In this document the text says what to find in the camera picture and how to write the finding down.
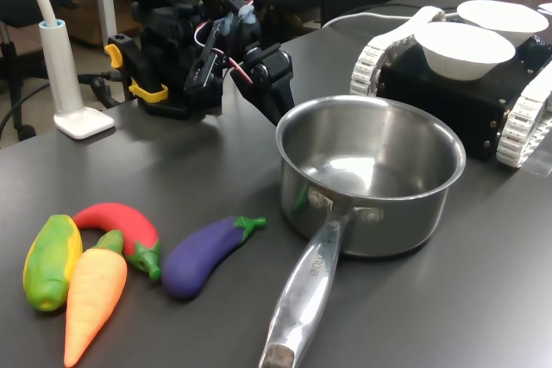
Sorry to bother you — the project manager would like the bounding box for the red toy chilli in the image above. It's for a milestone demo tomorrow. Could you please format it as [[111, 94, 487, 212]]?
[[72, 202, 163, 281]]

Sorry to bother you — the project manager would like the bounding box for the pale grey putty lump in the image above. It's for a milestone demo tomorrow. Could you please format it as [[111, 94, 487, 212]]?
[[222, 4, 260, 37]]

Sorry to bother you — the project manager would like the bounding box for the black and yellow clip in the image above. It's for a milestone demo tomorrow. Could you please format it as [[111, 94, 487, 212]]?
[[104, 33, 170, 104]]

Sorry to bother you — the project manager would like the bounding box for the black vehicle with white tracks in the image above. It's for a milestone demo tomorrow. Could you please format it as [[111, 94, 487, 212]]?
[[348, 4, 552, 171]]

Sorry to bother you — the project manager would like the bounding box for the purple toy aubergine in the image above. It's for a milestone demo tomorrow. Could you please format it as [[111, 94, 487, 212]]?
[[161, 215, 267, 299]]

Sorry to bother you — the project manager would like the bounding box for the white bowl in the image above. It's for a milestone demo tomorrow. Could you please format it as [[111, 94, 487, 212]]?
[[416, 22, 517, 82], [455, 0, 549, 48]]

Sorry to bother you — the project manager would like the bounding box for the yellow green toy corn cob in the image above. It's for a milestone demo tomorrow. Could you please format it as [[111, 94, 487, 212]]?
[[22, 214, 84, 313]]

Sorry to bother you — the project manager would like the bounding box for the red white black servo wire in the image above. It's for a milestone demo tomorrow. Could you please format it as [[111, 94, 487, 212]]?
[[223, 55, 256, 87], [192, 18, 217, 50]]

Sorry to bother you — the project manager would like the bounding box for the black gripper camera mount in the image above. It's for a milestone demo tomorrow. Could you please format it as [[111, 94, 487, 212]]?
[[184, 18, 226, 94]]

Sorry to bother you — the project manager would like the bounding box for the steel pan with long handle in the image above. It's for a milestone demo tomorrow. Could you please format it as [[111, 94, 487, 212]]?
[[258, 95, 467, 368]]

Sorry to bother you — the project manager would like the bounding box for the white cable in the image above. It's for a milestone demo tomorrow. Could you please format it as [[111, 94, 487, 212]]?
[[321, 9, 461, 29]]

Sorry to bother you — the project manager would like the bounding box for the black power cable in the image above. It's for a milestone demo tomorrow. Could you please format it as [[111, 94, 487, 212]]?
[[77, 69, 130, 109]]

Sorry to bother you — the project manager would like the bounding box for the white post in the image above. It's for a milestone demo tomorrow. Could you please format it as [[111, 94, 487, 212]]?
[[21, 0, 116, 140]]

